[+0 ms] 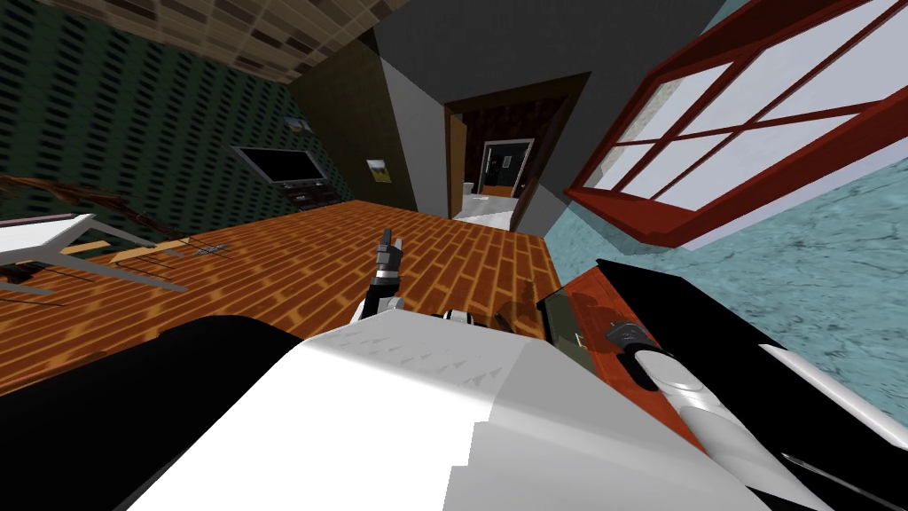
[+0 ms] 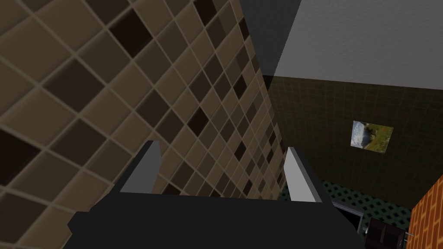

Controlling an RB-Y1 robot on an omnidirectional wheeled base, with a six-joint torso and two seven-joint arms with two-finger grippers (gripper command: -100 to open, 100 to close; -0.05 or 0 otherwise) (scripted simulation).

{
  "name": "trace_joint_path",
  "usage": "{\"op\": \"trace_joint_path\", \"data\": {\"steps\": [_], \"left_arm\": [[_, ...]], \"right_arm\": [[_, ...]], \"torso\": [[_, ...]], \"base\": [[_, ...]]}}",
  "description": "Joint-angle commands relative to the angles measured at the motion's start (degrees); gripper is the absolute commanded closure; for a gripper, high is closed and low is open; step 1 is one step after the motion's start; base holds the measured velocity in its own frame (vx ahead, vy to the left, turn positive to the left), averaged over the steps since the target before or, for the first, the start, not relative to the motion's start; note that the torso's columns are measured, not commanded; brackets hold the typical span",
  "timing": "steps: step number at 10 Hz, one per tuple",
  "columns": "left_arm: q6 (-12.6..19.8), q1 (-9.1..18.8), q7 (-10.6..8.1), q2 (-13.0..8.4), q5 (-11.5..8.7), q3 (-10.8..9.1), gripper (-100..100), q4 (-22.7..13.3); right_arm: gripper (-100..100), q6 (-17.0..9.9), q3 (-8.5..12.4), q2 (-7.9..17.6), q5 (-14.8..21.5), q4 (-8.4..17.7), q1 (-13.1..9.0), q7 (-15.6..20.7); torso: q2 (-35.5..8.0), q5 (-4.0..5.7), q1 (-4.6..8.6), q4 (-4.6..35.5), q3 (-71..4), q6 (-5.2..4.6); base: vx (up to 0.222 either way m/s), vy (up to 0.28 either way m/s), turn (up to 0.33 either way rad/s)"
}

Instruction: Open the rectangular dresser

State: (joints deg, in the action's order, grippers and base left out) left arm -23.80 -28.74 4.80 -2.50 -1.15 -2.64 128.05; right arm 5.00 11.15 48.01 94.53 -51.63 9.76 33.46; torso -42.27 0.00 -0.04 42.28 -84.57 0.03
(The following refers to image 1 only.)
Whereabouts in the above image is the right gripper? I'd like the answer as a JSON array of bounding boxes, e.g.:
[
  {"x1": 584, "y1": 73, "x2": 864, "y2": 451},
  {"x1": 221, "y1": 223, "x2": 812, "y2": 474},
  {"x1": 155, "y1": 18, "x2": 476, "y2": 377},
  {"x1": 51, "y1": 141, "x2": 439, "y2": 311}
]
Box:
[{"x1": 604, "y1": 319, "x2": 659, "y2": 354}]

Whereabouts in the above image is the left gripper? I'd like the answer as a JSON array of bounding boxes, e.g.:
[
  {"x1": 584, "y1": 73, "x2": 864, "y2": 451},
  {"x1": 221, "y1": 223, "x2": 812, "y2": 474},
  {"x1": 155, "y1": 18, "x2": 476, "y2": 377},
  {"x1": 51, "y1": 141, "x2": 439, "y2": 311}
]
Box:
[{"x1": 376, "y1": 227, "x2": 405, "y2": 274}]

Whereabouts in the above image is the red-brown wooden cabinet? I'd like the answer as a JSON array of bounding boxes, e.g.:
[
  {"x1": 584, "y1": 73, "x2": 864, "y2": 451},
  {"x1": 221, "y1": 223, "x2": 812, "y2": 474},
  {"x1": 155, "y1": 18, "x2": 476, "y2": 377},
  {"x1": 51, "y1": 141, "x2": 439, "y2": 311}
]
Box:
[{"x1": 535, "y1": 269, "x2": 710, "y2": 452}]

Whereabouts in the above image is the olive green block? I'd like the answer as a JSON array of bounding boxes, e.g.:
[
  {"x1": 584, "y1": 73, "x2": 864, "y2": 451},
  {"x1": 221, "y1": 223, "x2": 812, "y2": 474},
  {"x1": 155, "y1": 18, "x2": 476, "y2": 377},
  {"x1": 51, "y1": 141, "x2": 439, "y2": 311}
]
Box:
[{"x1": 536, "y1": 292, "x2": 594, "y2": 370}]

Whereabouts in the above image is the brown door leaf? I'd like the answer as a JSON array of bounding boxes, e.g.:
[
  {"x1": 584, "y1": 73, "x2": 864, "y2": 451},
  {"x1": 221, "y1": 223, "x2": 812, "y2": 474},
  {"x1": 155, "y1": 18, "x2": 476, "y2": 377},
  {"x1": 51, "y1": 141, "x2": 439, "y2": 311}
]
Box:
[{"x1": 447, "y1": 113, "x2": 470, "y2": 219}]

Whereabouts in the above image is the black television on stand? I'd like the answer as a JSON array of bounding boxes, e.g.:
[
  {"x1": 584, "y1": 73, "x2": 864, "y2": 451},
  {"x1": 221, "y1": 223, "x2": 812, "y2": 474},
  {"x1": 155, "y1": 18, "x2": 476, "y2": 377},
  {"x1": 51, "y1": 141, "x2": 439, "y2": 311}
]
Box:
[{"x1": 230, "y1": 145, "x2": 343, "y2": 211}]

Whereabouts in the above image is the black door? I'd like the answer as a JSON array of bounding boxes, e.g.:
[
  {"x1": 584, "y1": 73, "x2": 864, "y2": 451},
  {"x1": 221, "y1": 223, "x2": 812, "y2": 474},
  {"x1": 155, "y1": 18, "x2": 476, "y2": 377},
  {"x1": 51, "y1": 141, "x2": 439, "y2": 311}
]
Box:
[{"x1": 478, "y1": 138, "x2": 536, "y2": 200}]

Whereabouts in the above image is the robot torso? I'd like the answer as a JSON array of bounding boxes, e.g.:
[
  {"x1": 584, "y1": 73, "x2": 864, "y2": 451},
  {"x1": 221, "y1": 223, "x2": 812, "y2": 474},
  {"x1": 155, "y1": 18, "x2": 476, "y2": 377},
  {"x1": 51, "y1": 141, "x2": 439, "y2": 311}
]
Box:
[{"x1": 127, "y1": 308, "x2": 771, "y2": 511}]

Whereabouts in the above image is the red framed window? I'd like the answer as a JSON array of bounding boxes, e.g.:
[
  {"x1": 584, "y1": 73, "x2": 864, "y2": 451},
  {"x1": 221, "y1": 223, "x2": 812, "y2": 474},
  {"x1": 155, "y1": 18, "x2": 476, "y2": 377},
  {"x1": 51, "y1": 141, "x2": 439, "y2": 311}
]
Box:
[{"x1": 563, "y1": 0, "x2": 908, "y2": 249}]

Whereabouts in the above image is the white table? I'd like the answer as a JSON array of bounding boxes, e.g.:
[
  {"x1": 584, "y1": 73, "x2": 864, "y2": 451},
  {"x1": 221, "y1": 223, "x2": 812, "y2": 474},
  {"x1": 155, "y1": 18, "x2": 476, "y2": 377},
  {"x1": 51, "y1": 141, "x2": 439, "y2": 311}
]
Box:
[{"x1": 0, "y1": 212, "x2": 190, "y2": 297}]

